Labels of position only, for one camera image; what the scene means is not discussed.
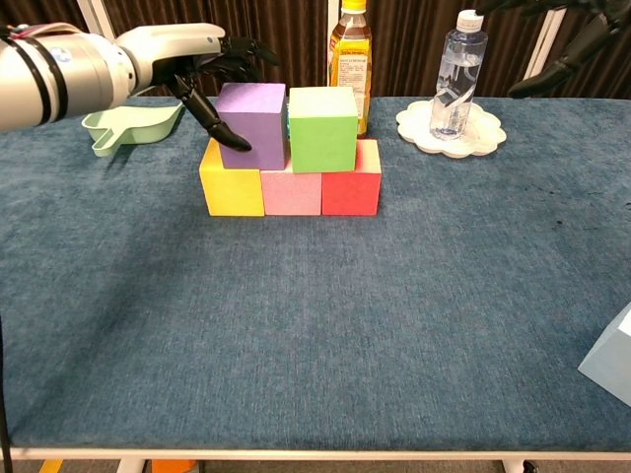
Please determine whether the blue fabric table cover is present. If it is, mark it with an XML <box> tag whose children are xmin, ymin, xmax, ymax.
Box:
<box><xmin>0</xmin><ymin>94</ymin><xmax>631</xmax><ymax>452</ymax></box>

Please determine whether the mint green plastic dustpan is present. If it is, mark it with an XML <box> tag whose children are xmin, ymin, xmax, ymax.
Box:
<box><xmin>81</xmin><ymin>96</ymin><xmax>186</xmax><ymax>159</ymax></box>

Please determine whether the red foam cube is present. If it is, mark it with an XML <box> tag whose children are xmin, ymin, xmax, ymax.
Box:
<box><xmin>319</xmin><ymin>139</ymin><xmax>384</xmax><ymax>217</ymax></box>

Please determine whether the orange plastic item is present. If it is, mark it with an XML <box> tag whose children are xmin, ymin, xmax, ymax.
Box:
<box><xmin>151</xmin><ymin>458</ymin><xmax>196</xmax><ymax>473</ymax></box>

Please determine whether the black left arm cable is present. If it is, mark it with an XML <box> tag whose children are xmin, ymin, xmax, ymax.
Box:
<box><xmin>0</xmin><ymin>314</ymin><xmax>14</xmax><ymax>473</ymax></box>

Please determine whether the clear water bottle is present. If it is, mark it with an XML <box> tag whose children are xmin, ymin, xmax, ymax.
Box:
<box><xmin>429</xmin><ymin>9</ymin><xmax>489</xmax><ymax>141</ymax></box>

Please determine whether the purple foam cube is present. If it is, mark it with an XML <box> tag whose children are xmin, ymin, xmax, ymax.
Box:
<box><xmin>215</xmin><ymin>82</ymin><xmax>288</xmax><ymax>171</ymax></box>

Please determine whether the light blue foam cube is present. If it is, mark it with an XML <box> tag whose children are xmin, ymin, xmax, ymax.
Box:
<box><xmin>577</xmin><ymin>301</ymin><xmax>631</xmax><ymax>408</ymax></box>

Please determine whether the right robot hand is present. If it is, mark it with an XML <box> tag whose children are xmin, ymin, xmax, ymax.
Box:
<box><xmin>475</xmin><ymin>0</ymin><xmax>631</xmax><ymax>100</ymax></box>

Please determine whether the white table frame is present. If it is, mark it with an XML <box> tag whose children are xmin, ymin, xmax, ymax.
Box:
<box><xmin>0</xmin><ymin>445</ymin><xmax>631</xmax><ymax>473</ymax></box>

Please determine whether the yellow tea bottle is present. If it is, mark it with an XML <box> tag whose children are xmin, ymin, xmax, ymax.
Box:
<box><xmin>327</xmin><ymin>0</ymin><xmax>373</xmax><ymax>139</ymax></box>

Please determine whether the white scalloped plate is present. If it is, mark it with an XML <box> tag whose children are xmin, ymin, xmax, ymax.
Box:
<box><xmin>395</xmin><ymin>100</ymin><xmax>508</xmax><ymax>160</ymax></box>

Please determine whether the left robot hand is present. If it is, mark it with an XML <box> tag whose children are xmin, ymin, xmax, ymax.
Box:
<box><xmin>115</xmin><ymin>22</ymin><xmax>282</xmax><ymax>154</ymax></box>

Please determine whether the yellow foam cube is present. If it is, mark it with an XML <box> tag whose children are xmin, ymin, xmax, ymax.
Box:
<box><xmin>198</xmin><ymin>137</ymin><xmax>266</xmax><ymax>217</ymax></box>

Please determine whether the white partition post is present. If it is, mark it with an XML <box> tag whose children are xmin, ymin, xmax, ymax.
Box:
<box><xmin>516</xmin><ymin>0</ymin><xmax>573</xmax><ymax>99</ymax></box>
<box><xmin>76</xmin><ymin>0</ymin><xmax>137</xmax><ymax>98</ymax></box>

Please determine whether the pink foam cube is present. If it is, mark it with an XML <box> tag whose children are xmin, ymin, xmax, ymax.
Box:
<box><xmin>259</xmin><ymin>167</ymin><xmax>324</xmax><ymax>217</ymax></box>

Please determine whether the green foam cube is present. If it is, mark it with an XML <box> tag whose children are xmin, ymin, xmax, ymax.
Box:
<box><xmin>288</xmin><ymin>86</ymin><xmax>360</xmax><ymax>174</ymax></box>

